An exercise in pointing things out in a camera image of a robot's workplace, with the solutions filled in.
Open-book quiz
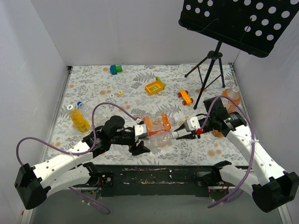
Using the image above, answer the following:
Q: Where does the orange label tea bottle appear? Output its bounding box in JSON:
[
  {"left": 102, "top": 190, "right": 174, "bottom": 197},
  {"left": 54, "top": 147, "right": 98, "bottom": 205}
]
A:
[{"left": 142, "top": 113, "right": 178, "bottom": 136}]

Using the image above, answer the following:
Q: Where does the clear Pocari Sweat bottle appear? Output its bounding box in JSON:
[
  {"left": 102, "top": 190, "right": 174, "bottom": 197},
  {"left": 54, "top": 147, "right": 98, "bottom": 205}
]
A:
[{"left": 146, "top": 132, "right": 173, "bottom": 148}]

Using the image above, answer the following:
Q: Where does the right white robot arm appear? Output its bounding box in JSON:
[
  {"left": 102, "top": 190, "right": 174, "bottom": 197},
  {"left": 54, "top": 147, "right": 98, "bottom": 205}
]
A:
[{"left": 172, "top": 95, "right": 299, "bottom": 212}]

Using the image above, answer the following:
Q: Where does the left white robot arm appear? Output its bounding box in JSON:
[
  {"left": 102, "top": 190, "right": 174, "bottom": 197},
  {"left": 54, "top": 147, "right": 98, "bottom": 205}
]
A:
[{"left": 14, "top": 116, "right": 150, "bottom": 210}]

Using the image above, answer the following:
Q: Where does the small orange bottle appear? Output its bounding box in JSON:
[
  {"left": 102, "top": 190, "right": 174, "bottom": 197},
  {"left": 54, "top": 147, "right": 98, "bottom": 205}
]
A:
[{"left": 213, "top": 130, "right": 223, "bottom": 138}]

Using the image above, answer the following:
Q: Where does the small clear bottle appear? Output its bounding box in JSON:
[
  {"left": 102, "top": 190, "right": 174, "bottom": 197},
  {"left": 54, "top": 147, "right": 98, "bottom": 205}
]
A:
[{"left": 221, "top": 98, "right": 230, "bottom": 111}]

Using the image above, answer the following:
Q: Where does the clear bottle blue cap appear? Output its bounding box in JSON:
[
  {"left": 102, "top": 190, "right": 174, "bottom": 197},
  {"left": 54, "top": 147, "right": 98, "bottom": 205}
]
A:
[{"left": 77, "top": 101, "right": 108, "bottom": 126}]

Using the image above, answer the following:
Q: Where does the orange soda bottle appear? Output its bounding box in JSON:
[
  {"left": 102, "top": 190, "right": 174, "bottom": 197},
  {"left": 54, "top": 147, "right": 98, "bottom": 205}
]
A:
[{"left": 222, "top": 86, "right": 241, "bottom": 113}]

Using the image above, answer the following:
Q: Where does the yellow juice bottle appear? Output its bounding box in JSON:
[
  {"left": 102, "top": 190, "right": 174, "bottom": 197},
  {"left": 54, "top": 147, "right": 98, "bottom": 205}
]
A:
[{"left": 66, "top": 105, "right": 90, "bottom": 133}]

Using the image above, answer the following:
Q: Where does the floral table mat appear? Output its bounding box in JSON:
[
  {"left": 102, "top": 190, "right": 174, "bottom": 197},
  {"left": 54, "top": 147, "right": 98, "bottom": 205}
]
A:
[{"left": 45, "top": 64, "right": 247, "bottom": 166}]

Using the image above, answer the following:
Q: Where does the orange toy car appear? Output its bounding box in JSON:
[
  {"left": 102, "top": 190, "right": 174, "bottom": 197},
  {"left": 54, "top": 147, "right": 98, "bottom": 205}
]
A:
[{"left": 177, "top": 90, "right": 193, "bottom": 105}]

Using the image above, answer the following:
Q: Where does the yellow toy box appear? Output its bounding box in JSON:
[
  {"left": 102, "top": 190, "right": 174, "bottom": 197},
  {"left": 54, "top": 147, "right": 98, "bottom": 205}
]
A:
[{"left": 145, "top": 77, "right": 165, "bottom": 96}]

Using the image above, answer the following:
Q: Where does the blue green toy block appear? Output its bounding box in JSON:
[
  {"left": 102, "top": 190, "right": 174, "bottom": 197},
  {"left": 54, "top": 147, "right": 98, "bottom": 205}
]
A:
[{"left": 110, "top": 64, "right": 123, "bottom": 75}]

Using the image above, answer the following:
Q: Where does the black music stand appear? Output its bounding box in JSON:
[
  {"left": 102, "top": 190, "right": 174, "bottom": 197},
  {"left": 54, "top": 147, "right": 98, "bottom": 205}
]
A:
[{"left": 178, "top": 0, "right": 293, "bottom": 110}]

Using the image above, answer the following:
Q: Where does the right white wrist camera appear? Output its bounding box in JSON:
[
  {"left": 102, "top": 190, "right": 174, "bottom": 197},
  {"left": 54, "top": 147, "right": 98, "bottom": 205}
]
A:
[{"left": 184, "top": 116, "right": 203, "bottom": 135}]

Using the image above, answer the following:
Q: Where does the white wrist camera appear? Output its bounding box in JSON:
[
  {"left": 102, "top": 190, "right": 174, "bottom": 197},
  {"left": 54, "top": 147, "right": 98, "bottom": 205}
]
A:
[
  {"left": 134, "top": 120, "right": 148, "bottom": 138},
  {"left": 184, "top": 116, "right": 203, "bottom": 135}
]

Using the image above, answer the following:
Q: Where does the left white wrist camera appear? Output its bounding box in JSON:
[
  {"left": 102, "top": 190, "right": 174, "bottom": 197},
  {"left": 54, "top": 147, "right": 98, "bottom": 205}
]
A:
[{"left": 134, "top": 120, "right": 148, "bottom": 138}]

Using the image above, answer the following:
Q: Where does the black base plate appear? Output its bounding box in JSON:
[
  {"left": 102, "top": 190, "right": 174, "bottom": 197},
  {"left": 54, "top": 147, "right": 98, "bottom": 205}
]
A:
[{"left": 72, "top": 164, "right": 240, "bottom": 198}]

